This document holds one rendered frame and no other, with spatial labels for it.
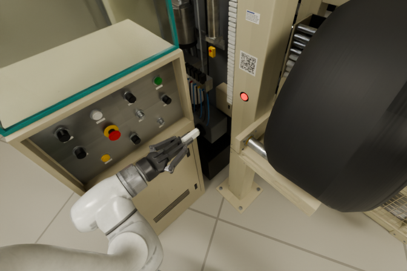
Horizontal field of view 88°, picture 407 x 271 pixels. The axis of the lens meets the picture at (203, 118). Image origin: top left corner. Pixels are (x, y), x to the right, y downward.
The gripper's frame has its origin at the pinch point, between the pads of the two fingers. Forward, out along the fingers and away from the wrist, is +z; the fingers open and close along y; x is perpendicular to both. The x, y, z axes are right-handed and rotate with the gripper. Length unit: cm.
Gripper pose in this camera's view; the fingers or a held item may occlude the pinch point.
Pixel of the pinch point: (190, 137)
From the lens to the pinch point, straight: 74.7
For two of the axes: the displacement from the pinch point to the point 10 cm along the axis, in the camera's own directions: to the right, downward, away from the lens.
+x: 0.7, 6.6, 7.5
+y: -6.7, -5.3, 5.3
